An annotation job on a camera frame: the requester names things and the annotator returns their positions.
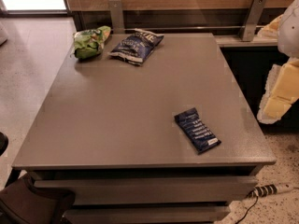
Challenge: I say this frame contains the lower grey drawer front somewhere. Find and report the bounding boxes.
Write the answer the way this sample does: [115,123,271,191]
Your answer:
[65,206,230,224]

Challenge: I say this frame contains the metal wall bracket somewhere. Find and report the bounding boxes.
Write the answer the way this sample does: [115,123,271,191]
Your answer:
[108,0,125,34]
[239,0,267,42]

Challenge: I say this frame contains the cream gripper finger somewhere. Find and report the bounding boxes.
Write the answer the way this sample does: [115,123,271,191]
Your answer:
[257,58,299,124]
[257,15,282,38]

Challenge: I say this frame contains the dark brown chair seat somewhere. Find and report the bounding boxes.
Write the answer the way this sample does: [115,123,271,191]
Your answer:
[0,174,76,224]

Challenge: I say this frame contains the black round object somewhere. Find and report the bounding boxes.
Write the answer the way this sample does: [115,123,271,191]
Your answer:
[0,132,8,156]

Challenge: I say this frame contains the white power strip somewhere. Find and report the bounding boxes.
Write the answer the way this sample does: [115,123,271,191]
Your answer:
[247,183,294,198]

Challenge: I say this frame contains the blue rxbar blueberry bar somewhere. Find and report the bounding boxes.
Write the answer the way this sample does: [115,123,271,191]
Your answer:
[174,107,221,153]

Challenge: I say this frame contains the green chip bag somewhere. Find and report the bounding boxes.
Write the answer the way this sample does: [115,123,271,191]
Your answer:
[73,26,111,60]

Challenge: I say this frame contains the black power cable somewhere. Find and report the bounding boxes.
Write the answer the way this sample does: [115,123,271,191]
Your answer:
[235,195,260,224]

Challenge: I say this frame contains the horizontal metal rail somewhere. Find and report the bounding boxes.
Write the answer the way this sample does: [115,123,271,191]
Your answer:
[123,24,265,32]

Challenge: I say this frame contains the blue chip bag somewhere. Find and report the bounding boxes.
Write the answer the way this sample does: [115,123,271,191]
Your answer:
[109,29,164,65]

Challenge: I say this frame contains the grey drawer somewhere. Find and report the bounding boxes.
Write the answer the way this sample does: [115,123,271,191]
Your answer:
[65,206,230,224]
[35,176,257,205]

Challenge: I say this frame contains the upper grey drawer front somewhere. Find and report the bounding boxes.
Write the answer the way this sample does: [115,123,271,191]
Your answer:
[35,176,257,205]

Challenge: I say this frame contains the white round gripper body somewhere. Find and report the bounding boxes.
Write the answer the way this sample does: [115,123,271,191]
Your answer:
[278,0,299,58]

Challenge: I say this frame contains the left metal wall bracket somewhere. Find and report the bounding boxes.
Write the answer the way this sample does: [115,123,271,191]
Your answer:
[108,0,125,34]

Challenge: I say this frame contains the right metal wall bracket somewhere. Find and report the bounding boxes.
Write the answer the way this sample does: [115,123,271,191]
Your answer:
[239,0,267,42]

